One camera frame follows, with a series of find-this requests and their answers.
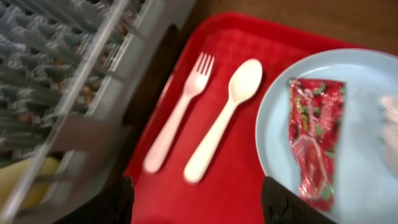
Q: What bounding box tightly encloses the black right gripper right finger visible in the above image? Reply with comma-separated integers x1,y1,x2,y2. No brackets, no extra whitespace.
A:
261,177,336,224

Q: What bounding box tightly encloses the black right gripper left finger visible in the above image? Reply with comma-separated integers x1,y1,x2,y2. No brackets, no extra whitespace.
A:
58,177,134,224

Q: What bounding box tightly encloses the red strawberry cake wrapper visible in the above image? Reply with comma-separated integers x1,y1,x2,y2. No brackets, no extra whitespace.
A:
289,78,346,212

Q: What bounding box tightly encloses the yellow plastic cup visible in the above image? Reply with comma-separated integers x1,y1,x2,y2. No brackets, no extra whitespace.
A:
0,155,62,212

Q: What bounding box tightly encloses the white tissue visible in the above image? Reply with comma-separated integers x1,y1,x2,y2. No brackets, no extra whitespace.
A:
379,95,397,176

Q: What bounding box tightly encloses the pink plastic fork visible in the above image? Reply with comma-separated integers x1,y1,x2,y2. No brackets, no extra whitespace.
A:
143,52,215,174

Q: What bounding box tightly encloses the grey dishwasher rack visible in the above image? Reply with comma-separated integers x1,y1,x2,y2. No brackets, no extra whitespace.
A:
1,0,194,223

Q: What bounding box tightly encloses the red plastic tray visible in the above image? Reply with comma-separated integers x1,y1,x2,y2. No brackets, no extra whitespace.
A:
126,12,346,223

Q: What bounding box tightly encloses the cream plastic spoon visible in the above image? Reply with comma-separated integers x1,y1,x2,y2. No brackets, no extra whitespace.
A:
183,58,262,184

